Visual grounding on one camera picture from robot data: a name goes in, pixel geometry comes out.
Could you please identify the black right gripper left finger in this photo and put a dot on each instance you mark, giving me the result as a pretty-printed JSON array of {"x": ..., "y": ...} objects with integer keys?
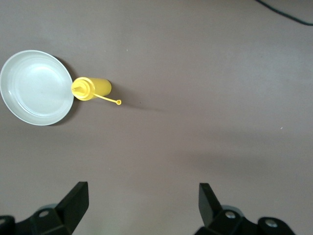
[{"x": 71, "y": 210}]

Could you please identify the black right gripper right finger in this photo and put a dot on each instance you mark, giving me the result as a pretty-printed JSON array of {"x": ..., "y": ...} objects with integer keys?
[{"x": 212, "y": 215}]

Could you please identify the yellow squeeze sauce bottle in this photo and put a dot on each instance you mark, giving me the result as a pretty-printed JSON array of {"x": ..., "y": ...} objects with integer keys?
[{"x": 100, "y": 86}]

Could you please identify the beige round plate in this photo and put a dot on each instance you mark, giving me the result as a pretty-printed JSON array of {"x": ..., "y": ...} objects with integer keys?
[{"x": 36, "y": 88}]

